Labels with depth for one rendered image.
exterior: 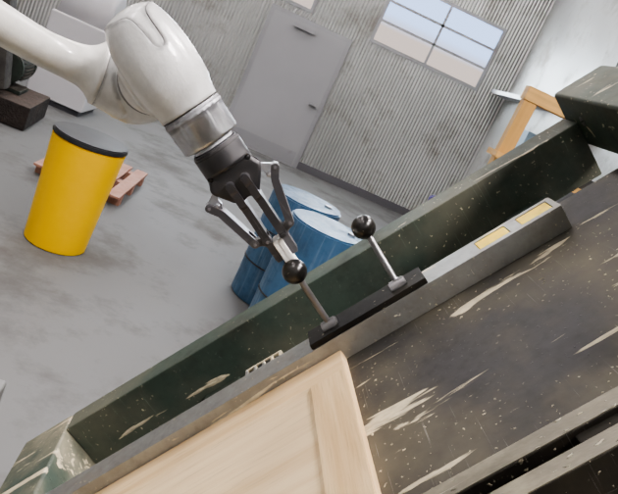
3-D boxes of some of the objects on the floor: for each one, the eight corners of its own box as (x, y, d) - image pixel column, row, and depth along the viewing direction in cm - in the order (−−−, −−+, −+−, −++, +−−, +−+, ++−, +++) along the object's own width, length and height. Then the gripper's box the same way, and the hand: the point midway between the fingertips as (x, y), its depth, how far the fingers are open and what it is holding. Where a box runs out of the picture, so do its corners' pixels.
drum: (101, 249, 461) (139, 149, 443) (71, 266, 416) (111, 156, 398) (39, 220, 462) (75, 119, 443) (2, 233, 417) (39, 123, 398)
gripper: (251, 116, 101) (334, 244, 108) (178, 162, 103) (265, 286, 110) (250, 122, 94) (339, 260, 101) (172, 172, 95) (265, 305, 102)
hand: (288, 256), depth 104 cm, fingers closed
